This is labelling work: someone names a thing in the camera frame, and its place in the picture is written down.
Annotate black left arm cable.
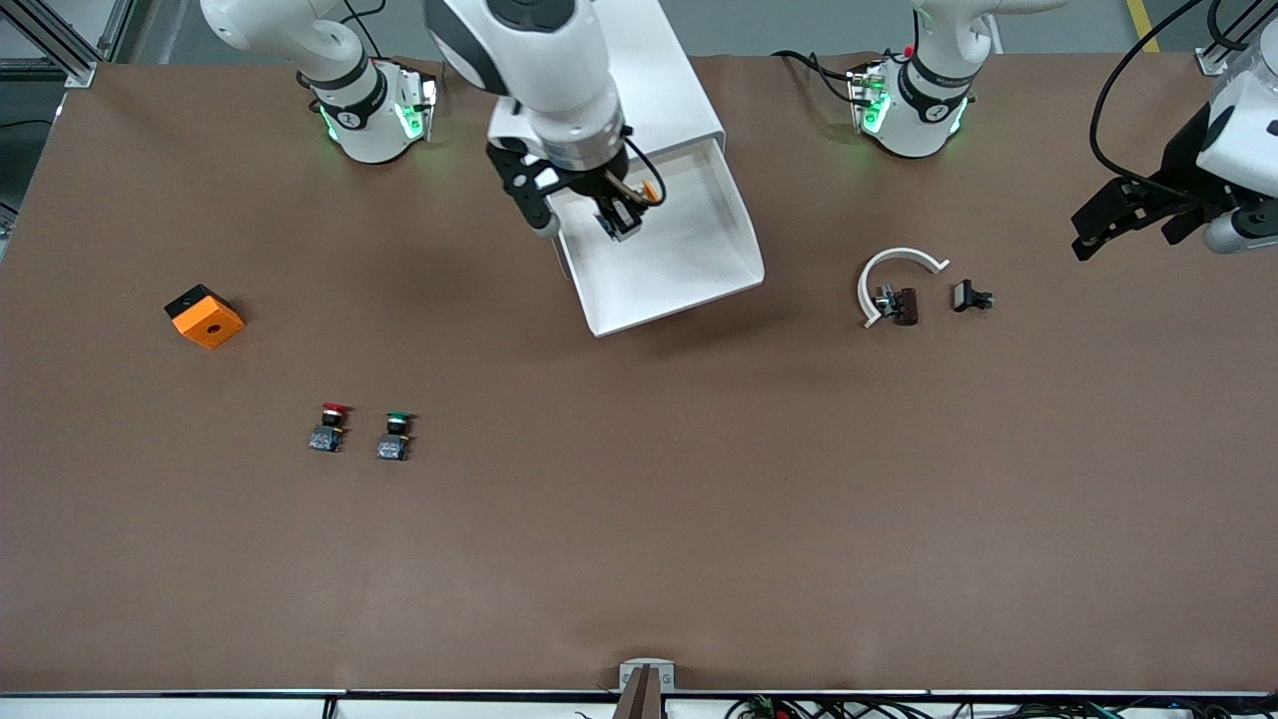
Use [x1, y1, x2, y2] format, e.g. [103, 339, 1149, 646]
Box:
[1090, 0, 1214, 191]

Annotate aluminium frame profile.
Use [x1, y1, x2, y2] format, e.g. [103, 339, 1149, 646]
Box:
[1193, 0, 1278, 77]
[0, 0, 136, 89]

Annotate white curved plastic piece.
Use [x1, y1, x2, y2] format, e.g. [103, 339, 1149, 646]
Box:
[857, 247, 952, 330]

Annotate black arm base cable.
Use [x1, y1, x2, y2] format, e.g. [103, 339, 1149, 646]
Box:
[771, 50, 862, 106]

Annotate brown component with metal terminals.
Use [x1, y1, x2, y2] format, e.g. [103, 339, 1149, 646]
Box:
[874, 285, 921, 328]

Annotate green push button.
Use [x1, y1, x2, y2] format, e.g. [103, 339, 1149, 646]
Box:
[376, 410, 417, 462]

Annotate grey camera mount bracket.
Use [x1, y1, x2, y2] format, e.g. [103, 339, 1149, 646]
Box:
[614, 658, 676, 719]

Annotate red push button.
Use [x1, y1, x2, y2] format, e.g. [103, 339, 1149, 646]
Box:
[308, 401, 352, 453]

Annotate orange box with black base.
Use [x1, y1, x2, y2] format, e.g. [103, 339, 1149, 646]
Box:
[164, 284, 246, 351]

